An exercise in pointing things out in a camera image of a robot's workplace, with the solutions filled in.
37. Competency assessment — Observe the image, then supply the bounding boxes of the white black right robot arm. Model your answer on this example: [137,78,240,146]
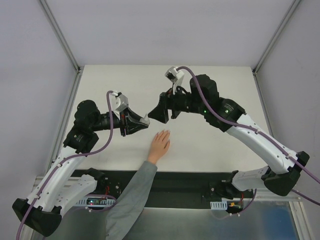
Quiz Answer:
[148,74,310,199]

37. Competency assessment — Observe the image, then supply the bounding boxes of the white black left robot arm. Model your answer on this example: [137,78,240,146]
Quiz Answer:
[12,95,150,237]

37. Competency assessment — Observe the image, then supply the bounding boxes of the grey sleeved forearm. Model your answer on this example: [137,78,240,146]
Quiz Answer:
[105,161,158,240]

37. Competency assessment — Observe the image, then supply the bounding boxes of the mannequin hand with nails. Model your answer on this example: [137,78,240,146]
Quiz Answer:
[147,130,171,165]

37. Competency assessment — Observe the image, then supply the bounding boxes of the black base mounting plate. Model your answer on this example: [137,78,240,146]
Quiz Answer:
[69,169,258,210]

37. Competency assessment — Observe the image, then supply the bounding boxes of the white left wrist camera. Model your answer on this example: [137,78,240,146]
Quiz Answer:
[111,91,129,120]

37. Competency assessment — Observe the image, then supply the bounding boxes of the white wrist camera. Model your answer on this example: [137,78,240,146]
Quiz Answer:
[164,66,185,95]
[111,91,129,120]

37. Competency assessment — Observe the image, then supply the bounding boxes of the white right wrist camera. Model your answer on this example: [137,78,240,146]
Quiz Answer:
[164,66,185,95]

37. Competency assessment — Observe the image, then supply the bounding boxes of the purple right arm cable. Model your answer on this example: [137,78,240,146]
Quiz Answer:
[174,65,320,201]

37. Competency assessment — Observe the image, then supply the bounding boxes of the left aluminium frame post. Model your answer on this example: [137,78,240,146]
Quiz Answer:
[37,0,85,75]

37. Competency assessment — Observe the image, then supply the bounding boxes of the aluminium frame post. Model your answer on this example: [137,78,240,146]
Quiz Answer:
[37,0,85,75]
[251,0,303,76]

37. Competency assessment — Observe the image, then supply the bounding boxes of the white right cable duct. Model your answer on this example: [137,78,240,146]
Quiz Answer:
[210,200,228,211]

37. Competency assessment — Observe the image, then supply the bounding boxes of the aluminium rail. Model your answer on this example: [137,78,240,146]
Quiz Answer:
[255,189,302,202]

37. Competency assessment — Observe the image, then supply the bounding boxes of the right aluminium frame post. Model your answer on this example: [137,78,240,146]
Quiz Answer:
[251,0,303,76]

